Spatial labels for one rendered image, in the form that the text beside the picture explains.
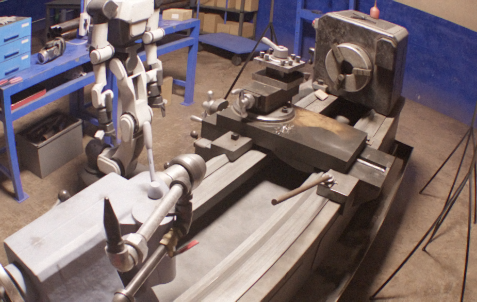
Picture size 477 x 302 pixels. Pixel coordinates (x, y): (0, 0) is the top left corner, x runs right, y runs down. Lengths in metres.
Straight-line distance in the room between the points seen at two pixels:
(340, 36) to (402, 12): 3.30
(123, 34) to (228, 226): 1.20
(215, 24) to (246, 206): 4.88
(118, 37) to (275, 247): 1.45
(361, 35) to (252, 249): 1.43
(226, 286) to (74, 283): 0.51
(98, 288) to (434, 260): 2.37
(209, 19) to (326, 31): 4.10
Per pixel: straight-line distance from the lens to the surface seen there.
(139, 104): 2.47
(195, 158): 1.12
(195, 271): 1.39
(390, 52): 2.28
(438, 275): 2.78
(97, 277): 0.86
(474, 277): 2.94
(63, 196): 1.00
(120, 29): 2.32
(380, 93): 2.41
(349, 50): 2.19
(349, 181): 1.63
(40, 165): 3.19
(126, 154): 2.62
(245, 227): 1.59
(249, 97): 1.76
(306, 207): 1.52
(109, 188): 0.95
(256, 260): 1.28
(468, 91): 5.71
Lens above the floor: 1.68
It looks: 29 degrees down
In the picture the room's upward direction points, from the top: 5 degrees clockwise
